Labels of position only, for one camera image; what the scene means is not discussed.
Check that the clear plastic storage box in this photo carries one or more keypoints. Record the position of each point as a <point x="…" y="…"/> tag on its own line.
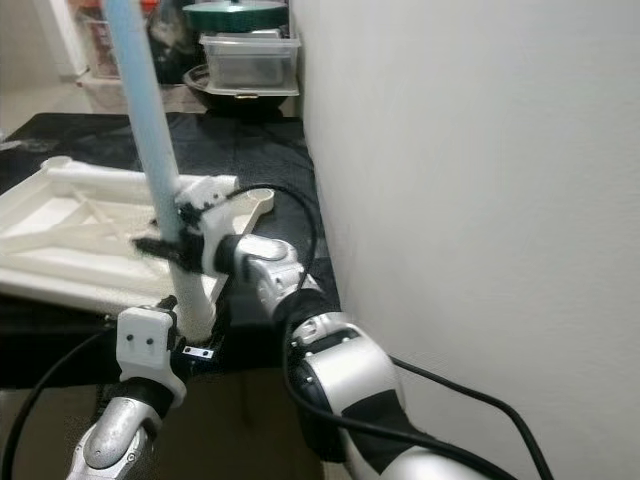
<point x="250" y="65"/>

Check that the green round lid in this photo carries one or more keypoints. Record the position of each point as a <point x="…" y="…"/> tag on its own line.
<point x="235" y="18"/>

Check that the orange lid storage box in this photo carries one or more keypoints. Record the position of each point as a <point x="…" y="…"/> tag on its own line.
<point x="95" y="40"/>

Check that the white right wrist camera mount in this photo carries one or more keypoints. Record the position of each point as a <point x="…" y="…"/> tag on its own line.
<point x="210" y="190"/>

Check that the clear tape strip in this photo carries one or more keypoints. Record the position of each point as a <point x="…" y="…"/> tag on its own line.
<point x="22" y="146"/>

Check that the black round basin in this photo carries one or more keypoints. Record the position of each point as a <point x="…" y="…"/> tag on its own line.
<point x="240" y="105"/>

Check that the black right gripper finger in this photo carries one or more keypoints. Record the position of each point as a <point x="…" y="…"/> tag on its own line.
<point x="157" y="234"/>
<point x="158" y="250"/>

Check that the white plastic table leg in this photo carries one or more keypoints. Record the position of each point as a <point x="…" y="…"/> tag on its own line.
<point x="100" y="172"/>
<point x="150" y="120"/>

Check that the beige patterned box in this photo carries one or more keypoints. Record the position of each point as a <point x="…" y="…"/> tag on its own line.
<point x="110" y="95"/>

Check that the black plastic bag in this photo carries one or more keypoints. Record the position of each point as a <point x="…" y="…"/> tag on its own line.
<point x="170" y="50"/>

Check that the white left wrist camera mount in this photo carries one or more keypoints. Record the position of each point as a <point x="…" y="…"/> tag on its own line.
<point x="145" y="345"/>

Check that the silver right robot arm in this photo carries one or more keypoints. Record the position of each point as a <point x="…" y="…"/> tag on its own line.
<point x="360" y="380"/>

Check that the black tablecloth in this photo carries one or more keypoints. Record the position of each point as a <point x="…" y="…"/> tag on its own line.
<point x="40" y="350"/>

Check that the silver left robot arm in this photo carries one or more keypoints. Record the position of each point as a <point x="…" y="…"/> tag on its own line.
<point x="110" y="445"/>

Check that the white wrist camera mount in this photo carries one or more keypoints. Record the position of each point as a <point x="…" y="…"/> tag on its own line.
<point x="145" y="345"/>
<point x="210" y="190"/>

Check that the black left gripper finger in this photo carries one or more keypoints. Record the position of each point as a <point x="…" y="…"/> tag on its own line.
<point x="220" y="322"/>

